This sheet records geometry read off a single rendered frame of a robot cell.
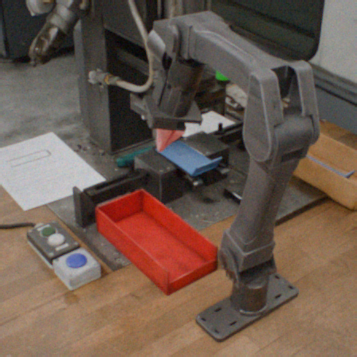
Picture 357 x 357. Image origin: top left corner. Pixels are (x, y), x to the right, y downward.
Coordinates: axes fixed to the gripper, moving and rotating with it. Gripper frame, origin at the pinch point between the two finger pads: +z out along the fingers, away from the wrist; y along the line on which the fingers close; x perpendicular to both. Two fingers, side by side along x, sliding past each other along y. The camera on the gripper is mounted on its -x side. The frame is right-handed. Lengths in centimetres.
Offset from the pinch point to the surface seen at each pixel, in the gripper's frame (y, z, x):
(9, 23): -8, 142, -302
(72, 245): 13.8, 21.5, 5.7
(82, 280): 13.2, 21.6, 14.6
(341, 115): -70, 15, -38
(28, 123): -14, 156, -211
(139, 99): 0.5, 0.7, -16.4
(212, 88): -15.4, -3.1, -17.2
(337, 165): -52, 11, -11
